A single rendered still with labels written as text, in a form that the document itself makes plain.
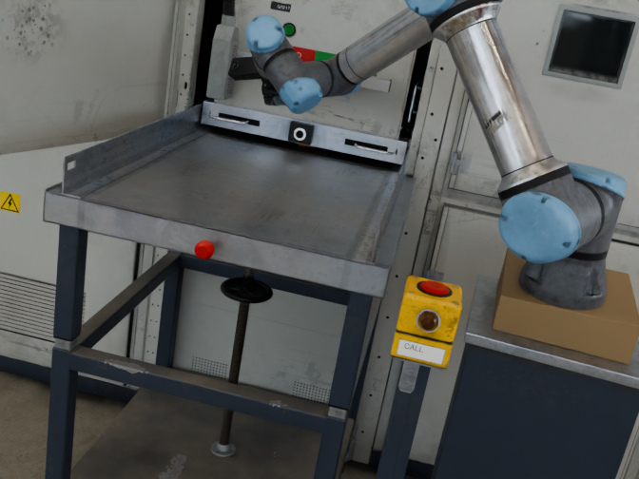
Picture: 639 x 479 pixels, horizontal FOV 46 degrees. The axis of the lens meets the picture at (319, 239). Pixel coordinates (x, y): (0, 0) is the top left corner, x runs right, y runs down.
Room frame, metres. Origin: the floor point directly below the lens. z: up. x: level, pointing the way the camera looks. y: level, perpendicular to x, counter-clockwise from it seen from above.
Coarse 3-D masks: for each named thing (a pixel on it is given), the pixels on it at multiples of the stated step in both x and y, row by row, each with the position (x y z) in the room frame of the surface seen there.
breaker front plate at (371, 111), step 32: (256, 0) 1.96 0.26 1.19; (288, 0) 1.95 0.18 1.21; (320, 0) 1.94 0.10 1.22; (352, 0) 1.93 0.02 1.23; (384, 0) 1.92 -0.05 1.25; (320, 32) 1.94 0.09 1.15; (352, 32) 1.93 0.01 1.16; (256, 96) 1.96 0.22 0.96; (352, 96) 1.92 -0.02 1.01; (384, 96) 1.91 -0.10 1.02; (352, 128) 1.92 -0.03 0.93; (384, 128) 1.91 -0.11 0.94
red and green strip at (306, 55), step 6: (294, 48) 1.95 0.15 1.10; (300, 48) 1.94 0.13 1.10; (306, 48) 1.94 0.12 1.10; (300, 54) 1.94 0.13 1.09; (306, 54) 1.94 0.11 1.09; (312, 54) 1.94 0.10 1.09; (318, 54) 1.94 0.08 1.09; (324, 54) 1.94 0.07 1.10; (330, 54) 1.93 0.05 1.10; (306, 60) 1.94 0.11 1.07; (312, 60) 1.94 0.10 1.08; (318, 60) 1.94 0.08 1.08
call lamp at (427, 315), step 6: (420, 312) 0.94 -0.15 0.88; (426, 312) 0.94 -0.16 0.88; (432, 312) 0.94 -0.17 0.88; (420, 318) 0.94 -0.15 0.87; (426, 318) 0.93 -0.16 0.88; (432, 318) 0.93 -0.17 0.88; (438, 318) 0.94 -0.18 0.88; (420, 324) 0.93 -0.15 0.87; (426, 324) 0.93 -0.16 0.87; (432, 324) 0.93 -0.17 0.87; (438, 324) 0.94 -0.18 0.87; (426, 330) 0.93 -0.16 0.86; (432, 330) 0.94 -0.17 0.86
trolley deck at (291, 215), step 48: (192, 144) 1.79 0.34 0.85; (240, 144) 1.88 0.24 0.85; (48, 192) 1.26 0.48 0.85; (96, 192) 1.30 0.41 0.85; (144, 192) 1.35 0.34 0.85; (192, 192) 1.41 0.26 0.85; (240, 192) 1.46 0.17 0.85; (288, 192) 1.53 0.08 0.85; (336, 192) 1.59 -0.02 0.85; (144, 240) 1.24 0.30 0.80; (192, 240) 1.23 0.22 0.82; (240, 240) 1.21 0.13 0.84; (288, 240) 1.23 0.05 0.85; (336, 240) 1.27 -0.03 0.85; (384, 240) 1.32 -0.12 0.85; (384, 288) 1.18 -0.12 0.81
